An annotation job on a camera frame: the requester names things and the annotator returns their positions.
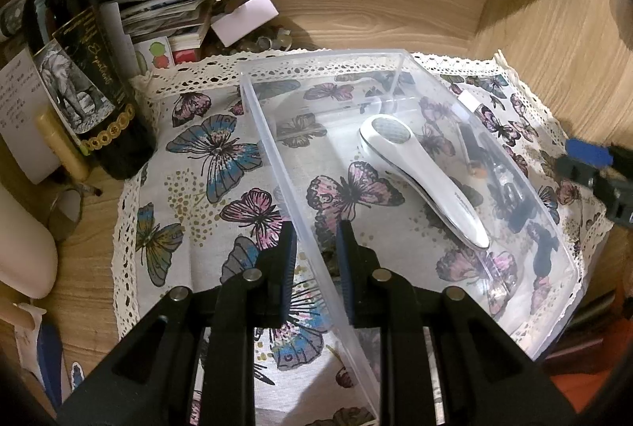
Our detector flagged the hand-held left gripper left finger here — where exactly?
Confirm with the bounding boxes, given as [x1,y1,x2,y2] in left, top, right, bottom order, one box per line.
[57,221,298,426]

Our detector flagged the white handheld device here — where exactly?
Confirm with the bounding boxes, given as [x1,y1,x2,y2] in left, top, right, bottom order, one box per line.
[358,114,490,250]

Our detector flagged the cream cylindrical candle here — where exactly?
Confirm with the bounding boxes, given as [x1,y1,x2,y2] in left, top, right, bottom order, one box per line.
[0,184,57,299]

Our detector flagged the fruit sticker sheet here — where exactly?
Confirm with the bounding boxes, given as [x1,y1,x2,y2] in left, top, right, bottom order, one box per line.
[133,34,203,73]

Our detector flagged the stack of booklets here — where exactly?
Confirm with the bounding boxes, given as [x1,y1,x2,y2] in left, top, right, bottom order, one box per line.
[120,0,214,37]

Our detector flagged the small white cardboard box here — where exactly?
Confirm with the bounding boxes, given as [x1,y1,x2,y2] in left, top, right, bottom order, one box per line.
[210,0,279,47]

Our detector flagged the yellowish wax candle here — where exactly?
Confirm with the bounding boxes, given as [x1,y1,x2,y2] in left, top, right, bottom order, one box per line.
[34,107,91,183]

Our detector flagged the dark wine bottle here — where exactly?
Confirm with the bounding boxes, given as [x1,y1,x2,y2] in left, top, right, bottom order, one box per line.
[24,0,156,180]

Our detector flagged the butterfly print tablecloth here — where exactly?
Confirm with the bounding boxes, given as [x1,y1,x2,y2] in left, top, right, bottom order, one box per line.
[111,47,609,426]

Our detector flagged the blue plastic item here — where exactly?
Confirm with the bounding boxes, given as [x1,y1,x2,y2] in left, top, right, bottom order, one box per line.
[36,321,66,409]

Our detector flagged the clear plastic storage container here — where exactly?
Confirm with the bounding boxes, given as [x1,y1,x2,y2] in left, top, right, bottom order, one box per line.
[239,49,580,426]

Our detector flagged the pile of bottle caps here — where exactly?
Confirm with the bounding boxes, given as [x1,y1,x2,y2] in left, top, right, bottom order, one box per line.
[203,23,294,57]

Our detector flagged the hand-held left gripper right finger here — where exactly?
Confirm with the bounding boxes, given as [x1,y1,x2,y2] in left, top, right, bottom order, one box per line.
[337,221,577,426]

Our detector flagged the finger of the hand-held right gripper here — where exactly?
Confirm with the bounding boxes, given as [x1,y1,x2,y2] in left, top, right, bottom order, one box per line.
[554,139,633,225]

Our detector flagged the white handwritten paper note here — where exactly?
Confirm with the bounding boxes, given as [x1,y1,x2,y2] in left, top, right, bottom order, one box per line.
[0,47,63,184]

